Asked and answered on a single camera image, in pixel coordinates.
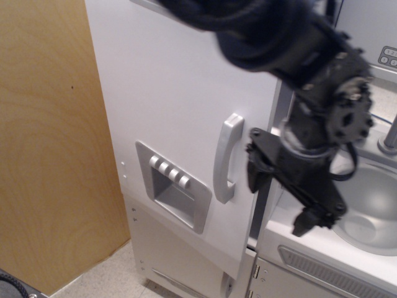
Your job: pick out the white toy microwave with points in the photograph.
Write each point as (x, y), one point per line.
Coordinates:
(372, 27)

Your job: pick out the white lower freezer door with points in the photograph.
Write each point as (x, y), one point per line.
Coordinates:
(166, 259)

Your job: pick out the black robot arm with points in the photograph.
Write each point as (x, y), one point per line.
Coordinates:
(330, 78)

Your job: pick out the grey fridge door handle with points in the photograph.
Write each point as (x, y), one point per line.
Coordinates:
(230, 134)

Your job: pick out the grey toy sink basin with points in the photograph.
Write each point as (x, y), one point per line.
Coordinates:
(370, 221)

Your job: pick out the grey ice dispenser panel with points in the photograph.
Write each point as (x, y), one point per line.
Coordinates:
(175, 190)

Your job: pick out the wooden plywood board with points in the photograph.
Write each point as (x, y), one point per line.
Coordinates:
(62, 211)

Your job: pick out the black base corner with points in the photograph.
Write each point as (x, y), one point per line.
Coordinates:
(13, 287)

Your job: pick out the metal door hinge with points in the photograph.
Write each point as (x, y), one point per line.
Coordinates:
(256, 272)

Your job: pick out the white toy fridge door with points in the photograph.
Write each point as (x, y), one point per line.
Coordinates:
(167, 85)

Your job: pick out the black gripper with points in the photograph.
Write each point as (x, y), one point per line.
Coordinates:
(308, 179)

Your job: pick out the grey lower door handle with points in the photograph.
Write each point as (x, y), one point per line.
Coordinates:
(226, 286)

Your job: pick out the grey toy faucet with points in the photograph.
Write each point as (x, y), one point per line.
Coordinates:
(380, 145)

